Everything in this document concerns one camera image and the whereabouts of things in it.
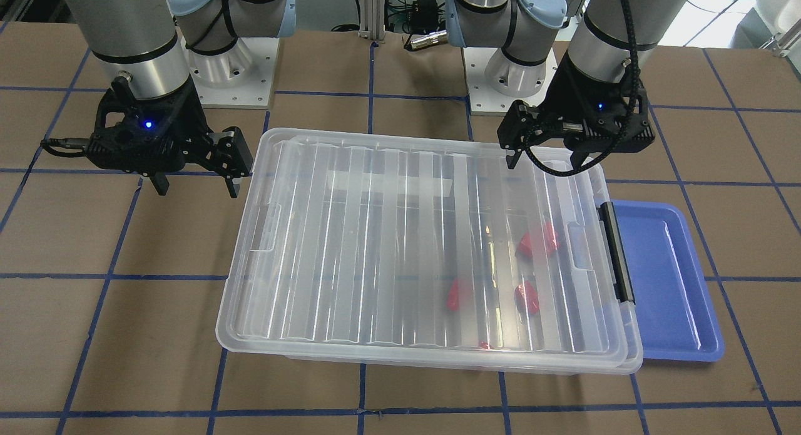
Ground blue plastic tray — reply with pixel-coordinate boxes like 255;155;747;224
612;200;725;362

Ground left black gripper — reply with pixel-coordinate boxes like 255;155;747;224
497;54;656;170

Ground black box latch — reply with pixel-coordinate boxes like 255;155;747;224
598;201;636;304

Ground clear plastic box lid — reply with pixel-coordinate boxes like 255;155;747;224
217;128;644;374

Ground clear plastic storage box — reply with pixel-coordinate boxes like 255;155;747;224
269;169;643;374

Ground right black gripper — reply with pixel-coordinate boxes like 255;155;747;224
85;78;253;198

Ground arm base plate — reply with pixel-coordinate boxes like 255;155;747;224
184;38;280;110
462;48;558;116

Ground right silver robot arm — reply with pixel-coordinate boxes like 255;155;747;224
40;0;297;197

